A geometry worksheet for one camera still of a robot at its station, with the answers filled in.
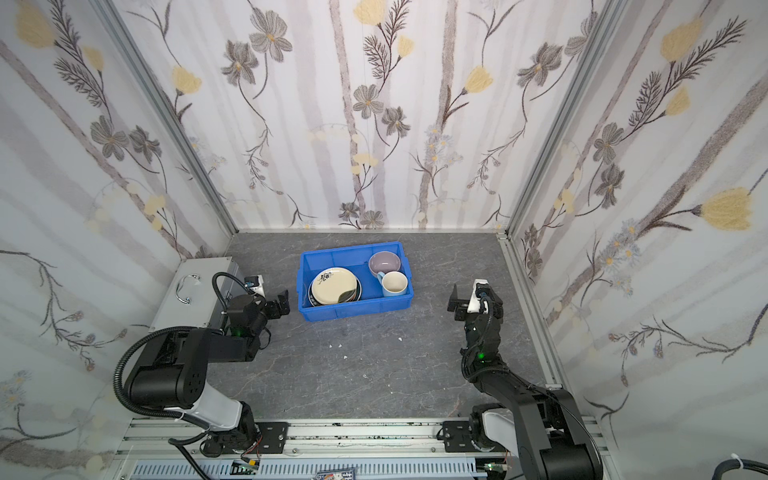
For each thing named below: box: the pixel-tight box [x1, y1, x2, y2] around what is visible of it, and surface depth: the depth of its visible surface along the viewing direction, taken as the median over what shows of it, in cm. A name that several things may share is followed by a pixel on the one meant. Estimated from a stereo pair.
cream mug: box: [377, 271, 408, 297], surface depth 95 cm
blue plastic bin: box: [296, 242, 414, 322], surface depth 100 cm
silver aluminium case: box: [149, 256, 241, 332], surface depth 84 cm
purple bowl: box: [368, 251, 401, 276], surface depth 107 cm
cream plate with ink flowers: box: [308, 266, 362, 307], surface depth 100 cm
